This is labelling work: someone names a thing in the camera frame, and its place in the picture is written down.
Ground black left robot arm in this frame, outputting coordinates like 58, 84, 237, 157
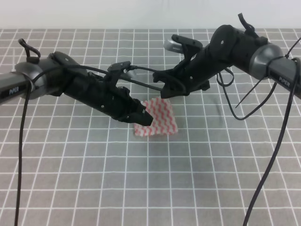
0, 39, 153, 126

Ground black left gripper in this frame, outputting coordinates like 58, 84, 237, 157
63, 74, 153, 126

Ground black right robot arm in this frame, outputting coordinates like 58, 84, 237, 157
153, 14, 301, 98

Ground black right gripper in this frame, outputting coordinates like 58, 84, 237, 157
152, 44, 211, 99

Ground grey checked tablecloth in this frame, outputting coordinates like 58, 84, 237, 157
0, 29, 301, 226

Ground pink white wavy towel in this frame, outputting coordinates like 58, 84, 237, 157
134, 97, 178, 137

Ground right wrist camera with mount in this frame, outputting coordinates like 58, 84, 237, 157
164, 34, 203, 61

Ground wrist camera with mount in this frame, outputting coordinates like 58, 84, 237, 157
164, 34, 203, 61
105, 61, 136, 87

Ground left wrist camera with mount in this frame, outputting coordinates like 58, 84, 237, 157
105, 61, 136, 87

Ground black left camera cable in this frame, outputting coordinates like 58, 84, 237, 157
14, 65, 186, 226

